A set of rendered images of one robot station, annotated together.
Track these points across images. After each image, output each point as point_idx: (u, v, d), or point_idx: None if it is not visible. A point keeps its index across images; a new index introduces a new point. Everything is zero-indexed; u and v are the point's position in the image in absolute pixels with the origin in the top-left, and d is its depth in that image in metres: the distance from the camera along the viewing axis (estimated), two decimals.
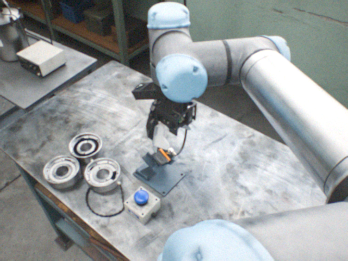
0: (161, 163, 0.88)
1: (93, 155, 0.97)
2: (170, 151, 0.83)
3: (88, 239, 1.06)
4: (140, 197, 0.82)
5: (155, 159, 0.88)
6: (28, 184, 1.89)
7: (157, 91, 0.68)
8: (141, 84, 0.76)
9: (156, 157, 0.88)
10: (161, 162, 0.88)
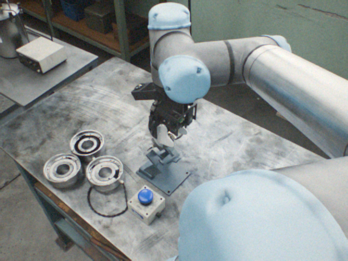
0: (160, 148, 0.83)
1: (95, 153, 0.93)
2: (170, 135, 0.77)
3: (90, 240, 1.03)
4: (144, 196, 0.79)
5: (154, 144, 0.83)
6: (27, 183, 1.85)
7: (158, 92, 0.68)
8: (141, 84, 0.76)
9: (156, 142, 0.82)
10: (160, 147, 0.83)
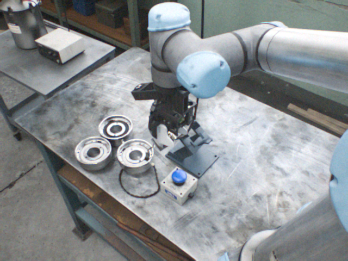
0: (160, 148, 0.83)
1: (124, 137, 0.95)
2: (170, 135, 0.77)
3: (117, 224, 1.04)
4: (178, 176, 0.80)
5: (154, 144, 0.83)
6: (42, 175, 1.87)
7: (157, 92, 0.68)
8: (141, 84, 0.76)
9: (156, 142, 0.82)
10: (160, 147, 0.83)
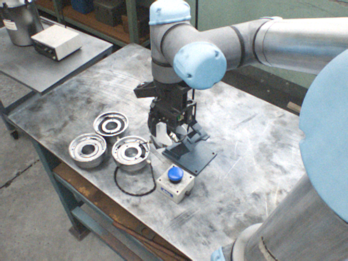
0: (157, 147, 0.83)
1: (120, 134, 0.92)
2: (172, 137, 0.78)
3: (112, 223, 1.02)
4: (174, 173, 0.78)
5: (152, 141, 0.83)
6: (39, 174, 1.85)
7: (158, 88, 0.69)
8: (143, 82, 0.77)
9: (154, 140, 0.82)
10: (157, 145, 0.83)
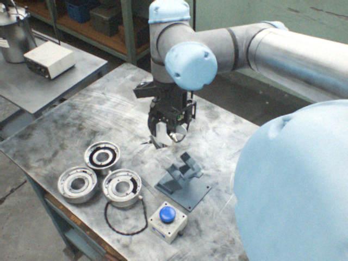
0: (157, 147, 0.83)
1: (111, 166, 0.89)
2: (172, 137, 0.78)
3: (104, 255, 0.99)
4: (166, 214, 0.74)
5: (152, 141, 0.83)
6: (33, 191, 1.81)
7: (157, 88, 0.69)
8: (143, 82, 0.77)
9: (154, 140, 0.82)
10: (157, 145, 0.83)
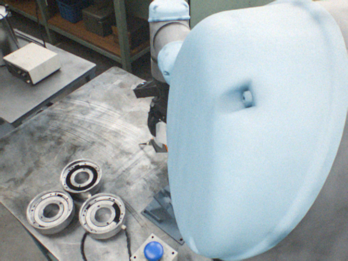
0: (157, 150, 0.84)
1: (91, 189, 0.77)
2: None
3: None
4: (152, 252, 0.62)
5: (152, 145, 0.84)
6: None
7: (157, 87, 0.69)
8: (143, 82, 0.77)
9: (154, 144, 0.83)
10: (157, 149, 0.84)
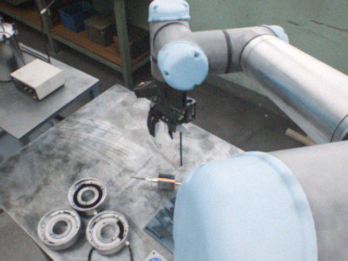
0: (161, 187, 0.91)
1: (97, 207, 0.83)
2: None
3: None
4: None
5: (158, 184, 0.89)
6: None
7: (157, 87, 0.69)
8: (143, 82, 0.77)
9: (161, 184, 0.89)
10: (162, 187, 0.90)
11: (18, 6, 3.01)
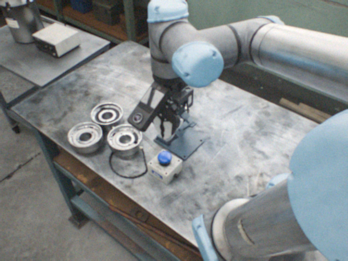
0: None
1: (115, 123, 1.00)
2: (188, 109, 1.07)
3: (108, 207, 1.10)
4: (163, 157, 0.85)
5: None
6: (39, 166, 1.92)
7: (169, 89, 0.69)
8: (134, 116, 0.68)
9: None
10: None
11: None
